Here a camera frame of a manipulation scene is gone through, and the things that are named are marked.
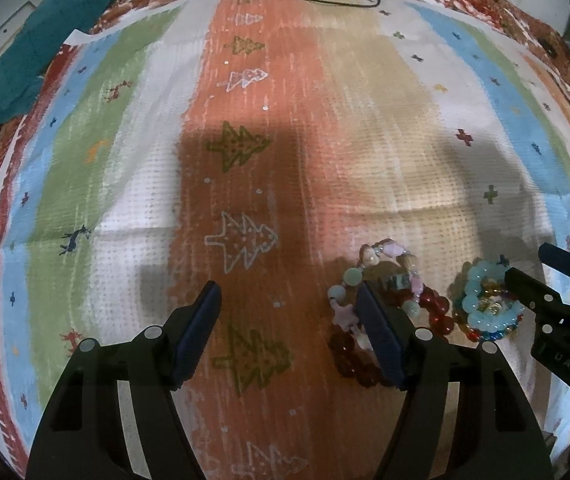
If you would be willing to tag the striped printed blanket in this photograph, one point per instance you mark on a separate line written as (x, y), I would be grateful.
(285, 110)

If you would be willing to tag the teal cloth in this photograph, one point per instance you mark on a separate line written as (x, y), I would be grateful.
(40, 45)

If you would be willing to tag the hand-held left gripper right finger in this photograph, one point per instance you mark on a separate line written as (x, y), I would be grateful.
(381, 341)

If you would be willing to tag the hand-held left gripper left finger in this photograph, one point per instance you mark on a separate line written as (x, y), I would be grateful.
(199, 331)

